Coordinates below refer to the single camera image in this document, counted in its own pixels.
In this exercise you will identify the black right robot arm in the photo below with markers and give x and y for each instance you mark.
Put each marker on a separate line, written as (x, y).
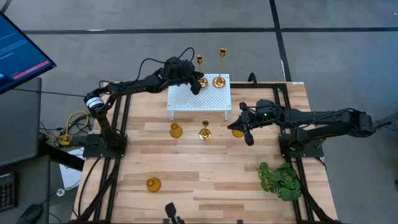
(326, 121)

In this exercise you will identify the black keyboard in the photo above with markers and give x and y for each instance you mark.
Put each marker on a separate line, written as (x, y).
(7, 193)

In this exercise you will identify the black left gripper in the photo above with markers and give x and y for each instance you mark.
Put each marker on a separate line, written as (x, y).
(180, 77)

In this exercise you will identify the white perforated metal shelf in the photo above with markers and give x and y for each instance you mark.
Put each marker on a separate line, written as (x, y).
(199, 99)

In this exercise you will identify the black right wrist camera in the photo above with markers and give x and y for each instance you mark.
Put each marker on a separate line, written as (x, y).
(265, 108)

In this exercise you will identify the green monstera plant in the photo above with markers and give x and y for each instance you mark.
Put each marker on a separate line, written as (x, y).
(281, 183)

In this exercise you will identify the medium gold candlestick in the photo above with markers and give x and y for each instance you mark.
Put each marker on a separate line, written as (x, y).
(202, 82)

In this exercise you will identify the tall gold candlestick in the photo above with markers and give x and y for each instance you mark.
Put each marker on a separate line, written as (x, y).
(219, 82)

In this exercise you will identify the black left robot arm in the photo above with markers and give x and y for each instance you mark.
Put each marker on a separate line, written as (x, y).
(130, 85)

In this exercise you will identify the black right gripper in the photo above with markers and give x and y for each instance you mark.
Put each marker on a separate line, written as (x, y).
(253, 119)

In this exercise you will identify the grey desk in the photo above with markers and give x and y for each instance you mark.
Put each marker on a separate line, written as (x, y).
(18, 124)

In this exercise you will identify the amber ribbed glass candle holder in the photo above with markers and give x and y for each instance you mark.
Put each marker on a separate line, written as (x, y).
(153, 185)
(176, 132)
(237, 134)

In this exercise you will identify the small black tripod camera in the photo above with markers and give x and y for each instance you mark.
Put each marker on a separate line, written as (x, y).
(171, 211)

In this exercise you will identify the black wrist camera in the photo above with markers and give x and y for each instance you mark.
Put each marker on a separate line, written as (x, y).
(176, 63)
(265, 108)

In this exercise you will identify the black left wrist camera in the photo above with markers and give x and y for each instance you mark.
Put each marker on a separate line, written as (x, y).
(176, 63)

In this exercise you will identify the black aluminium rig frame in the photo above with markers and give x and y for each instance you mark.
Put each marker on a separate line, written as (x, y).
(264, 85)

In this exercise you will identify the black computer mouse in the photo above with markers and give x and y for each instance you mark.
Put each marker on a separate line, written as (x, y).
(29, 214)

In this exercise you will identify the computer monitor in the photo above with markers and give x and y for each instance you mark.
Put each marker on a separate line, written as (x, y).
(18, 53)

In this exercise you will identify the white paper sheet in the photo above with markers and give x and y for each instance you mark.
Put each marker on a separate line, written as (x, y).
(71, 174)

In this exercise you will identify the short gold candlestick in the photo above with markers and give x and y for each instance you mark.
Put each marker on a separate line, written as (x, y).
(205, 134)

